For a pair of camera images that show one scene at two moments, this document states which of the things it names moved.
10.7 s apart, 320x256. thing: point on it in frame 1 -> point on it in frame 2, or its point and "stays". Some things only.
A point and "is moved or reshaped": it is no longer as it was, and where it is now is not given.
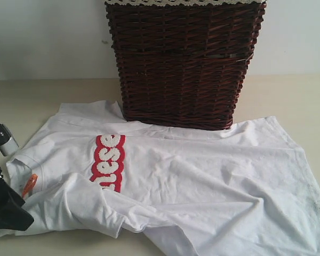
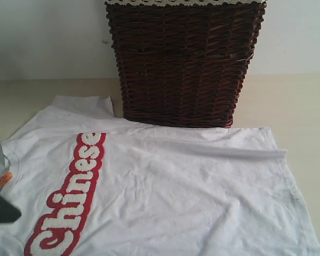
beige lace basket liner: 185,2 stays
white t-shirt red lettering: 243,191 is moved or reshaped
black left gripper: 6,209 -> 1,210
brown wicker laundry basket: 183,64 stays
